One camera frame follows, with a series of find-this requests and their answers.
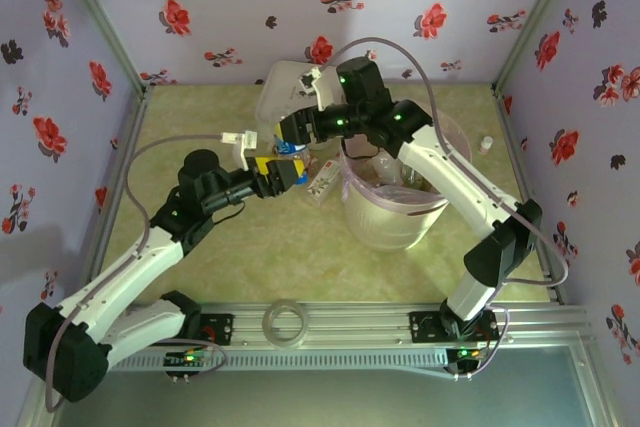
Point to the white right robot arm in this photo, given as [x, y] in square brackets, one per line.
[465, 182]

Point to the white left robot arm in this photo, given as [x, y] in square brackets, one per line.
[125, 272]

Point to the pink bin liner bag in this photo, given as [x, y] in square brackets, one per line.
[400, 207]

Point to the cream plastic bin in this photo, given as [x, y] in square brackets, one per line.
[380, 227]

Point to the white printed carton box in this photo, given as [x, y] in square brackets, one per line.
[324, 182]

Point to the small clear bottle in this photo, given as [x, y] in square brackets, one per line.
[385, 165]

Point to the white zip storage case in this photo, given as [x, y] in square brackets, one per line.
[280, 92]

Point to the clear bottle green label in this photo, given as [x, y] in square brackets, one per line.
[412, 175]

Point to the tiny white pink-capped bottle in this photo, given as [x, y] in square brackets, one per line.
[485, 145]

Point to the clear tape roll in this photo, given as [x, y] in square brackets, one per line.
[267, 322]

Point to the small circuit board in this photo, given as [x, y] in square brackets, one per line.
[187, 358]
[465, 353]

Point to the aluminium side rail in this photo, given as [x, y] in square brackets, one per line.
[127, 147]
[517, 152]

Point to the aluminium front rail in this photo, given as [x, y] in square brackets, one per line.
[350, 322]

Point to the aluminium corner post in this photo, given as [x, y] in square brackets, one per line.
[545, 7]
[95, 7]

